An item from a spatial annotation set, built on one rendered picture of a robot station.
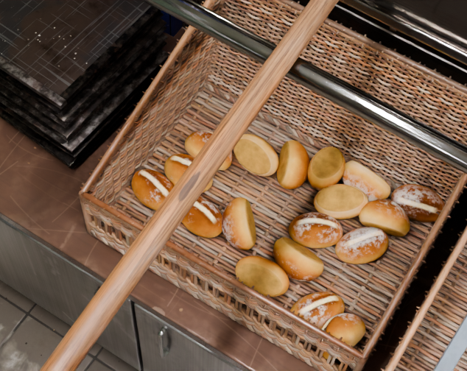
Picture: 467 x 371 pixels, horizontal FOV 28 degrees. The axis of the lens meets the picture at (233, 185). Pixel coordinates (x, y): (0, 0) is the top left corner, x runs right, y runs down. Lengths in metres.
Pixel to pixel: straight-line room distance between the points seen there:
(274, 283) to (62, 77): 0.51
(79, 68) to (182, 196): 0.64
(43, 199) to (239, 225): 0.38
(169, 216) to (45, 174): 0.78
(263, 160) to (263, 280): 0.24
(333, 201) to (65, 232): 0.49
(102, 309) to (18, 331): 1.31
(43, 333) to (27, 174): 0.59
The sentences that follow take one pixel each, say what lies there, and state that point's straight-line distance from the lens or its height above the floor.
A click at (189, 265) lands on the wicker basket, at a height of 0.70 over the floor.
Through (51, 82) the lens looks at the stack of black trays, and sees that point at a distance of 1.62.
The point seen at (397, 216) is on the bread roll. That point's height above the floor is 0.65.
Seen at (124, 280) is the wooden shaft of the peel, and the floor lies 1.20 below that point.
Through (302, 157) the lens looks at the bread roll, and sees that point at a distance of 1.71.
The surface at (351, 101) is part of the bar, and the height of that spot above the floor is 1.17.
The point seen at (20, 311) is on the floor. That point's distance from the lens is 2.30.
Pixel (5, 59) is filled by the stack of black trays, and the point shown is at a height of 0.82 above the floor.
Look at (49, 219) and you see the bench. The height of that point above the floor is 0.58.
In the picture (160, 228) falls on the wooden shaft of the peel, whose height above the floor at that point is 1.20.
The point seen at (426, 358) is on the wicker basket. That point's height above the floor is 0.59.
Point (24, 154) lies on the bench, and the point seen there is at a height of 0.58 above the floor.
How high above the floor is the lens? 2.11
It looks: 61 degrees down
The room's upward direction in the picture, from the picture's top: 5 degrees clockwise
